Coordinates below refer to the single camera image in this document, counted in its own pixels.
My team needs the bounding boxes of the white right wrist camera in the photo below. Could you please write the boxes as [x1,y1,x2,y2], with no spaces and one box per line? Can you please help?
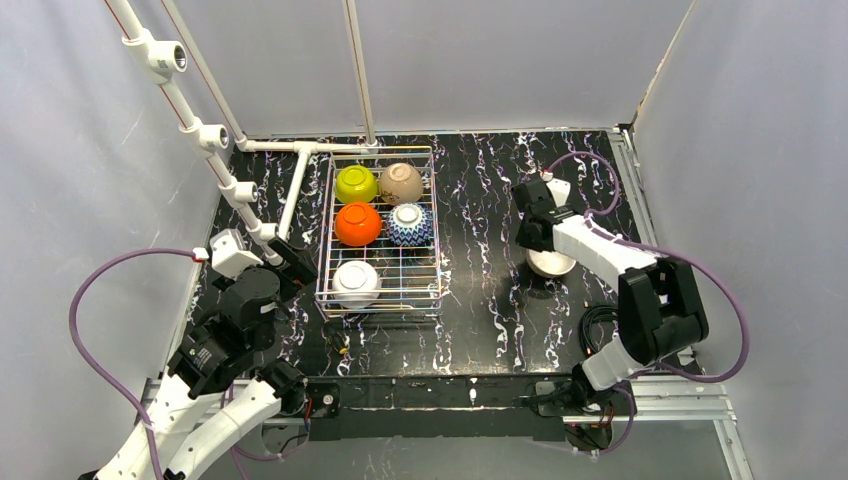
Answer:
[541,171,571,207]

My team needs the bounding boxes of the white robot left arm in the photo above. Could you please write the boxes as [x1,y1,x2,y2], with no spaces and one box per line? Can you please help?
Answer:
[69,230,318,479]

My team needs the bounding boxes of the black yellow screwdriver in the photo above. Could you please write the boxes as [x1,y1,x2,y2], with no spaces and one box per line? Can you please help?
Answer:
[322,322,349,356]

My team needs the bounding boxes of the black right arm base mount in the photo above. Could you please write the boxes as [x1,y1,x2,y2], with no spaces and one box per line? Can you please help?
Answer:
[515,380,616,453]

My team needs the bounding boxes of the yellow-green plastic bowl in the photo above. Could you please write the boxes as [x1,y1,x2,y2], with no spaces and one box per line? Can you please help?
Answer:
[334,165,378,204]

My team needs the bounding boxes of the aluminium base frame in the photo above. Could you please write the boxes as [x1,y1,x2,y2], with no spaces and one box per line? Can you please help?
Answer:
[122,125,757,480]

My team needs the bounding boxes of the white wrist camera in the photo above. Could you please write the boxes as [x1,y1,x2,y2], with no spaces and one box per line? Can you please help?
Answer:
[541,171,571,207]
[209,228,263,280]

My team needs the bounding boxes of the white ceramic bowl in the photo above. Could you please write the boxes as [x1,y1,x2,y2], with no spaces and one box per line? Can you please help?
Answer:
[331,260,382,310]
[334,202,383,247]

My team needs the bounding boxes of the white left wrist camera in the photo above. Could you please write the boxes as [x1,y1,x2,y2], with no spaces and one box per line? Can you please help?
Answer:
[209,228,263,280]

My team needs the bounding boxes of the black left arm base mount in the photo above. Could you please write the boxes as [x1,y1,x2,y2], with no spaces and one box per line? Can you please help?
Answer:
[261,382,340,457]

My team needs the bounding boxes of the beige ceramic bowl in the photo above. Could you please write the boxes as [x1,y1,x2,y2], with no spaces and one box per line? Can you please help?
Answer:
[379,163,424,206]

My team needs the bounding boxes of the coiled black cable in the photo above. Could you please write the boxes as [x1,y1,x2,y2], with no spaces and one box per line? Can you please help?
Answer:
[578,303,624,362]

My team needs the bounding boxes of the white striped bottom bowl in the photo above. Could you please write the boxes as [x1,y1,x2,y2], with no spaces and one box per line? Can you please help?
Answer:
[525,249,577,279]

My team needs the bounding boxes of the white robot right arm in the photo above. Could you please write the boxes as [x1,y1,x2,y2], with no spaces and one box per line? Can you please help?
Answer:
[511,179,709,405]

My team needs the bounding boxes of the white pvc pipe frame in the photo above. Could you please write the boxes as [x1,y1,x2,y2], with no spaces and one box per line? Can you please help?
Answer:
[104,0,376,256]

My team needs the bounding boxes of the white wire dish rack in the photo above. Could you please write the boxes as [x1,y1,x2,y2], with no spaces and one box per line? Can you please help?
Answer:
[314,146,442,317]

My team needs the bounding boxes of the blue white patterned bowl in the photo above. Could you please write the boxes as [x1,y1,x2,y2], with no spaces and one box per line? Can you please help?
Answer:
[387,203,434,247]

